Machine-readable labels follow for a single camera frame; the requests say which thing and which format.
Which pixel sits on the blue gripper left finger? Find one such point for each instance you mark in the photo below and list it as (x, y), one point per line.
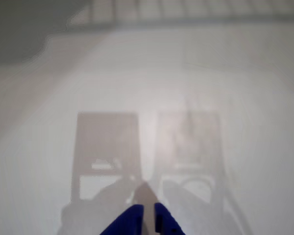
(129, 222)

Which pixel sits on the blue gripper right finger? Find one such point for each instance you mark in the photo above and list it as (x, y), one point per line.
(166, 225)

